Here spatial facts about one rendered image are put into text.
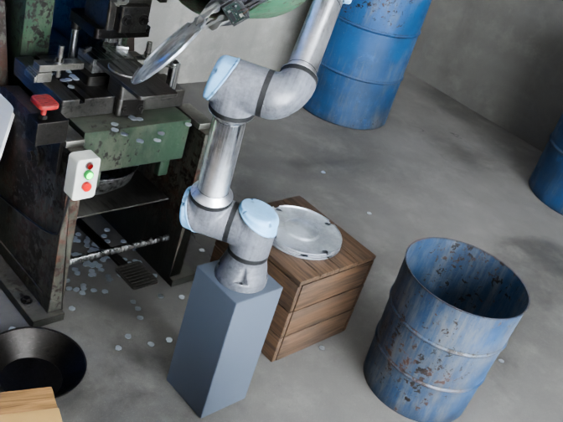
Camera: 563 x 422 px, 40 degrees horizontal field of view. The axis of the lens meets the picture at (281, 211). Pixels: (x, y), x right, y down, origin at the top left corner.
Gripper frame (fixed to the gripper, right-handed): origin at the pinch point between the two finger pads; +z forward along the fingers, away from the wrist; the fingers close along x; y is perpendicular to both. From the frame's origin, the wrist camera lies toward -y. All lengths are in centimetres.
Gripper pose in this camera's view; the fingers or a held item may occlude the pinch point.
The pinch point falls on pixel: (200, 23)
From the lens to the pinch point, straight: 229.6
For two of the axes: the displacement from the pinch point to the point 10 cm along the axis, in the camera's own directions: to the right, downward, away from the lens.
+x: 4.9, 7.2, 4.9
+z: -8.7, 4.5, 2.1
